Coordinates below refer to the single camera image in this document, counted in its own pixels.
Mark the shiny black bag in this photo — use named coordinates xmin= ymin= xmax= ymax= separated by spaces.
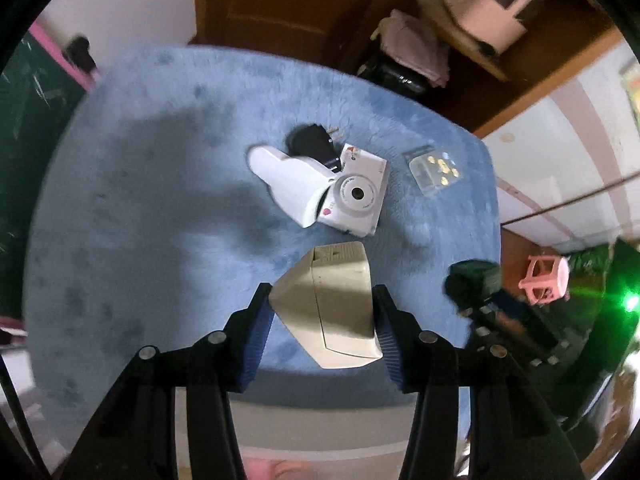
xmin=357 ymin=52 xmax=431 ymax=101

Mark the white instant camera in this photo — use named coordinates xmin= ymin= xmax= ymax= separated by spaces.
xmin=248 ymin=142 xmax=391 ymax=237

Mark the pale floral wardrobe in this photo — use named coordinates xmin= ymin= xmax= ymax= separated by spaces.
xmin=475 ymin=40 xmax=640 ymax=256

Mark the clear packet of yellow pieces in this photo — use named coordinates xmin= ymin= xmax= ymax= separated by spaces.
xmin=404 ymin=144 xmax=462 ymax=197

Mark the folded pink cloth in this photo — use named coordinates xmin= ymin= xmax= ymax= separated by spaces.
xmin=372 ymin=9 xmax=451 ymax=88

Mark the pink plastic stool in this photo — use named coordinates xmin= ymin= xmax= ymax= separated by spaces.
xmin=520 ymin=254 xmax=571 ymax=305

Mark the brown wooden door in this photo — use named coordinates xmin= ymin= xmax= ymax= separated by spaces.
xmin=190 ymin=0 xmax=396 ymax=68

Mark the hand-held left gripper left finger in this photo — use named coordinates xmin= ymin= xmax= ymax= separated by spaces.
xmin=60 ymin=282 xmax=276 ymax=480

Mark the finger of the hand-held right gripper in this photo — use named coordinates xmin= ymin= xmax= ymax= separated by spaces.
xmin=492 ymin=292 xmax=532 ymax=327

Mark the colourful wall poster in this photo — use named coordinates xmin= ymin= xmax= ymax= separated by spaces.
xmin=620 ymin=62 xmax=640 ymax=136

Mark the green chalkboard with pink frame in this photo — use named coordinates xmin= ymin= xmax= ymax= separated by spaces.
xmin=0 ymin=22 xmax=98 ymax=321

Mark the pink storage basket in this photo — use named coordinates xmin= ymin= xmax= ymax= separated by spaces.
xmin=445 ymin=0 xmax=545 ymax=56

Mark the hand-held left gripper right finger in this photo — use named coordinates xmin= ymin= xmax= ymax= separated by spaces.
xmin=372 ymin=284 xmax=586 ymax=480

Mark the black plug adapter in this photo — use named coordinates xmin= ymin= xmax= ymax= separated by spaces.
xmin=286 ymin=124 xmax=346 ymax=173

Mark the beige envelope-shaped box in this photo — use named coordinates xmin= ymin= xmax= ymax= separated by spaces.
xmin=268 ymin=241 xmax=384 ymax=370

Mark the brown wooden corner shelf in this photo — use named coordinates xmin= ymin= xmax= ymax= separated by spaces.
xmin=345 ymin=0 xmax=626 ymax=133

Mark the white rectangular tray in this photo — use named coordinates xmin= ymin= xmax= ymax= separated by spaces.
xmin=174 ymin=385 xmax=421 ymax=461

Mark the black easel knob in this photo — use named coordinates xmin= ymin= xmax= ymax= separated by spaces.
xmin=67 ymin=35 xmax=98 ymax=73

